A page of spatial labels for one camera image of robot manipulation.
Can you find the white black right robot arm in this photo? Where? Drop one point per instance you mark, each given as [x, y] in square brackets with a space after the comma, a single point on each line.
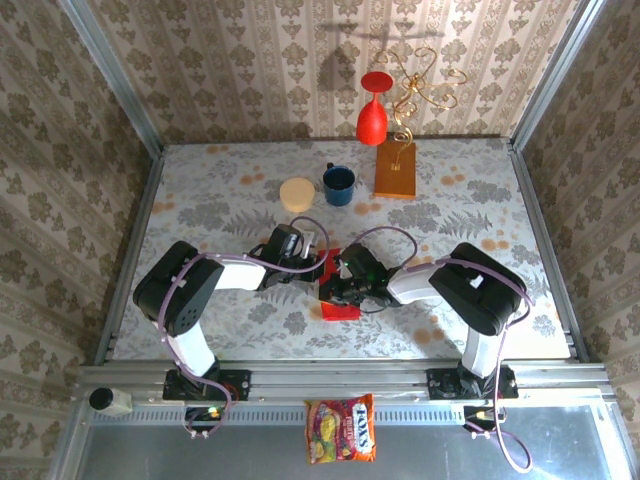
[415, 287]

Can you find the dark blue mug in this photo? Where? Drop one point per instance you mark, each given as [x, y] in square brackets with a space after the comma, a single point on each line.
[336, 197]

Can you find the beige round disc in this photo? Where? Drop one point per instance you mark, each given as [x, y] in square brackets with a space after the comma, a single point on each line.
[297, 196]

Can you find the aluminium front beam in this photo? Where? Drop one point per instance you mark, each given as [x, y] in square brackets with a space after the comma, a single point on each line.
[325, 380]

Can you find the floral table cover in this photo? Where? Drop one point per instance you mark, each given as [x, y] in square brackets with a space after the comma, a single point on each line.
[225, 165]

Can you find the Fox's candy bag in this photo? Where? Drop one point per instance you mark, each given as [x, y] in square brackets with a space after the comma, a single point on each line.
[340, 430]

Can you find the red plastic goblet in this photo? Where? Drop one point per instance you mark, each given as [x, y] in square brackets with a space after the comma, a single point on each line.
[372, 122]

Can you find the small electronics board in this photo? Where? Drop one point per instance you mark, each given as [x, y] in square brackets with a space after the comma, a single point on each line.
[477, 415]
[202, 414]

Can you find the grey metal panel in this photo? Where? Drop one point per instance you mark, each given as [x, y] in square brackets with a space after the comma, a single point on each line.
[200, 455]

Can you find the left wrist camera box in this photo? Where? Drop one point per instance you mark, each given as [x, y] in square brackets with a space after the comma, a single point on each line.
[287, 242]

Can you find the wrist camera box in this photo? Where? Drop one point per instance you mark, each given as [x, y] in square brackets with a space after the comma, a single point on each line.
[287, 242]
[362, 262]

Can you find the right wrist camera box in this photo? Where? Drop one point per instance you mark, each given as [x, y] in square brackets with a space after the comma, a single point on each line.
[362, 262]

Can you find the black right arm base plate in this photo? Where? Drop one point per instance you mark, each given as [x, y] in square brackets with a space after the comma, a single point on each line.
[442, 385]

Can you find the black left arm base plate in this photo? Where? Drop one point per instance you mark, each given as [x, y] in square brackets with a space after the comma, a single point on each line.
[235, 385]

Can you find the aluminium left side rail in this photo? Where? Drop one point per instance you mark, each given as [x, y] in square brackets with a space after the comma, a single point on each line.
[127, 260]

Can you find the aluminium rail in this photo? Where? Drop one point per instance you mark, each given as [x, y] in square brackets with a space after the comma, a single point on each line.
[127, 260]
[545, 240]

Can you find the aluminium right side rail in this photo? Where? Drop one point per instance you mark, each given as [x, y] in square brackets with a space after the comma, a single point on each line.
[545, 240]

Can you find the small grey camera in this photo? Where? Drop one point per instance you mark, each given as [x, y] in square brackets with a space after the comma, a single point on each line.
[110, 399]

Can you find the aluminium left corner post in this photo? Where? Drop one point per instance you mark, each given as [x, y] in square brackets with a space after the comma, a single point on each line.
[115, 80]

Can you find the aluminium corner post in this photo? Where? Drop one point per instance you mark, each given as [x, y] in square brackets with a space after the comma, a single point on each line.
[555, 70]
[115, 80]

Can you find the aluminium right corner post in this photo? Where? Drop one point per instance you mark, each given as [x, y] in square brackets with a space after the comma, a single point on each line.
[555, 70]

